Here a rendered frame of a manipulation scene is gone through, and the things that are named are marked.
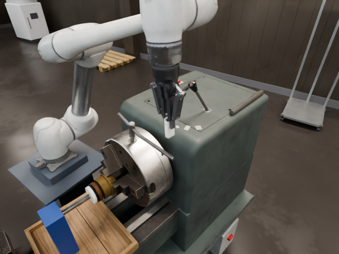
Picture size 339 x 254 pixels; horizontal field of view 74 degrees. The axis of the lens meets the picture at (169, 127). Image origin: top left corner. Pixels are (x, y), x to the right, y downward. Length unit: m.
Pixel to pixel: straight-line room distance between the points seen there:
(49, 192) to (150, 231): 0.67
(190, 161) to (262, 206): 1.55
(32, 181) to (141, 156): 0.89
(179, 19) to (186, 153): 0.47
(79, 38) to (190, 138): 0.51
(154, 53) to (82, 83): 0.70
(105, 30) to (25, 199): 2.05
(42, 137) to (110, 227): 0.64
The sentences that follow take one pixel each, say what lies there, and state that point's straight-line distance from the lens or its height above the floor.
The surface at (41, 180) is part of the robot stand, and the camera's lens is 1.55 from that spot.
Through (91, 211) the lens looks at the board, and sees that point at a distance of 1.12.
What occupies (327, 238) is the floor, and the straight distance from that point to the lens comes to 2.38.
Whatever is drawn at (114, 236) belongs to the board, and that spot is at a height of 0.89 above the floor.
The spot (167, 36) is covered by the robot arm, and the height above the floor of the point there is 1.64.
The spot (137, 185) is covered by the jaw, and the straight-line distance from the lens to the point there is 0.86.
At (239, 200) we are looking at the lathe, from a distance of 1.60.
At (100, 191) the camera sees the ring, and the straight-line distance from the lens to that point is 0.89.
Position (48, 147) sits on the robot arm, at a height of 0.95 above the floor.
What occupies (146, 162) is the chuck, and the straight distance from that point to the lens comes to 0.83.
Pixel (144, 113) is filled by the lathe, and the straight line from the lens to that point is 0.99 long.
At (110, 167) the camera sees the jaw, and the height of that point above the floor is 1.13.
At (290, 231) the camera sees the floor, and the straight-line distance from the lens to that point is 2.27.
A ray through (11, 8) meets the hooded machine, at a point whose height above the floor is 0.87.
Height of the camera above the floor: 1.77
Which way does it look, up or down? 35 degrees down
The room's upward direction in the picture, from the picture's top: straight up
